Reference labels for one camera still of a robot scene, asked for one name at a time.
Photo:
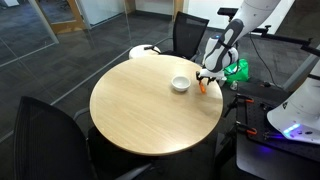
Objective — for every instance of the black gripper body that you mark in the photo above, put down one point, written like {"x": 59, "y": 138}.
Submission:
{"x": 205, "y": 76}

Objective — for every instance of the orange carrot toy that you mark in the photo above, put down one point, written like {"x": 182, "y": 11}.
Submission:
{"x": 202, "y": 88}

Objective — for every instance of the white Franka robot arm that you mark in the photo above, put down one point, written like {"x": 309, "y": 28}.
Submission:
{"x": 220, "y": 53}

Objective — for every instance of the white ceramic bowl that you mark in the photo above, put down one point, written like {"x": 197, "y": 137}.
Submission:
{"x": 181, "y": 83}

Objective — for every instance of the green shopping bag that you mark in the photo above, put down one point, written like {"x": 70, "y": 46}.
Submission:
{"x": 240, "y": 70}

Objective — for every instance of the black mesh chair with armrests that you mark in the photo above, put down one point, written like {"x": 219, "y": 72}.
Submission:
{"x": 188, "y": 35}
{"x": 50, "y": 143}

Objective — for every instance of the black breadboard mounting plate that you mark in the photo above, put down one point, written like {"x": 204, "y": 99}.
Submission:
{"x": 258, "y": 116}

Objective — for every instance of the white round stool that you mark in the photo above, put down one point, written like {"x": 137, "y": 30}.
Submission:
{"x": 141, "y": 52}

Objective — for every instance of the grey robot cart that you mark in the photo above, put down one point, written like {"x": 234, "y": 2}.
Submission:
{"x": 260, "y": 166}

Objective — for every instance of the black stereo camera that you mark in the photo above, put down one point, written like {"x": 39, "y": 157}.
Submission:
{"x": 228, "y": 11}

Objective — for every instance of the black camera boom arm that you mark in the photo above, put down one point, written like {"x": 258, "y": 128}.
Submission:
{"x": 283, "y": 38}

